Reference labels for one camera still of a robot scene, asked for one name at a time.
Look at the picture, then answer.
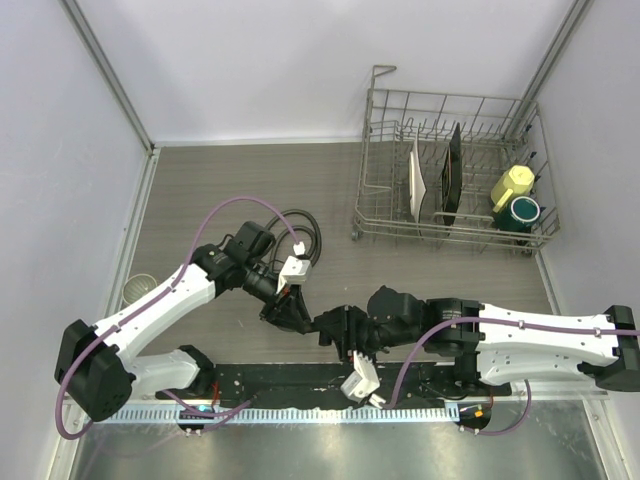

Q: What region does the dark green mug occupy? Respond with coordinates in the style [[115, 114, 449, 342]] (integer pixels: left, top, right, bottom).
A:
[[494, 196, 542, 233]]

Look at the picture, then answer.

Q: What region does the grey wire dish rack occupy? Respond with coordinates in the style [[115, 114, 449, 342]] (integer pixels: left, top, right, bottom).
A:
[[351, 65, 560, 256]]

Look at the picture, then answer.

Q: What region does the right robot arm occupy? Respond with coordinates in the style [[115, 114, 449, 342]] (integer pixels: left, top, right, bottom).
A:
[[313, 286, 639, 408]]

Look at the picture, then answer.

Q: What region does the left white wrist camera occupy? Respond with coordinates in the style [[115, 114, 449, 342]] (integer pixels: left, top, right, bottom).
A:
[[276, 241, 311, 294]]

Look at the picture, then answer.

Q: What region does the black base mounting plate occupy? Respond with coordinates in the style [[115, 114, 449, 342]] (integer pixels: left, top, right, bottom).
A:
[[214, 362, 512, 410]]

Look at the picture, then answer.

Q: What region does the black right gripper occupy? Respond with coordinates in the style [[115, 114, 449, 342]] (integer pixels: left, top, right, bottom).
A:
[[313, 304, 423, 369]]

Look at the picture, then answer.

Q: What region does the black flexible hose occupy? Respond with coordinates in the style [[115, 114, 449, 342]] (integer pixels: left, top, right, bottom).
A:
[[259, 208, 323, 274]]

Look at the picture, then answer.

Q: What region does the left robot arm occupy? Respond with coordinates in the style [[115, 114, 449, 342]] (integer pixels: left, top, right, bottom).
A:
[[54, 221, 317, 422]]

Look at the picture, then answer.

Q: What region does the white slotted cable duct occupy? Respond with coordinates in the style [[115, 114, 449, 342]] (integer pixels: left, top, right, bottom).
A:
[[104, 403, 459, 427]]

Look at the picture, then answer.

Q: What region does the ribbed grey cup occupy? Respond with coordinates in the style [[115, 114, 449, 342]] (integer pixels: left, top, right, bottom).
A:
[[122, 273, 158, 306]]

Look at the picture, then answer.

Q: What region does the white plate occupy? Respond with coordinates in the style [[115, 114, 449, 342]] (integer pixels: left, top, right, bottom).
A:
[[409, 138, 427, 222]]

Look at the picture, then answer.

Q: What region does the yellow mug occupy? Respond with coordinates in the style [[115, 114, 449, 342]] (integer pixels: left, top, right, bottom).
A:
[[490, 165, 535, 213]]

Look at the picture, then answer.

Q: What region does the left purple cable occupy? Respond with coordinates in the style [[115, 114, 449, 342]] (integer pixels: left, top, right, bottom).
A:
[[54, 196, 306, 441]]

